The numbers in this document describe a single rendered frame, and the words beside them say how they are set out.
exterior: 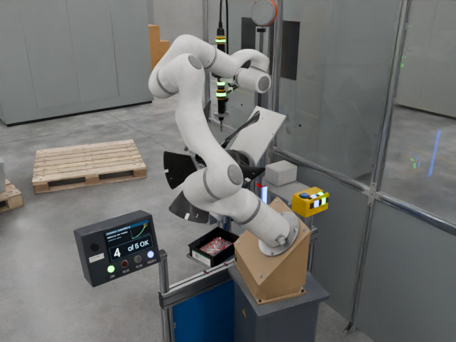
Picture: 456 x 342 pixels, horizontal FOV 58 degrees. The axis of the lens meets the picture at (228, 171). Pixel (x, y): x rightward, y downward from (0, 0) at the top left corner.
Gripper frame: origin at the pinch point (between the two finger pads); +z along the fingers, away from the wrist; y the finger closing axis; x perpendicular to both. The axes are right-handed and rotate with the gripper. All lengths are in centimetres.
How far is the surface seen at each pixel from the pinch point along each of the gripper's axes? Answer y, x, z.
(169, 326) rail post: -52, -98, -36
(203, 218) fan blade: -15, -71, -6
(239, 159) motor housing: 14, -49, 4
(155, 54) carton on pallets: 321, -103, 753
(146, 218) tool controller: -60, -40, -39
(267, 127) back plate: 37, -36, 8
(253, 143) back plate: 30, -45, 11
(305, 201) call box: 21, -58, -40
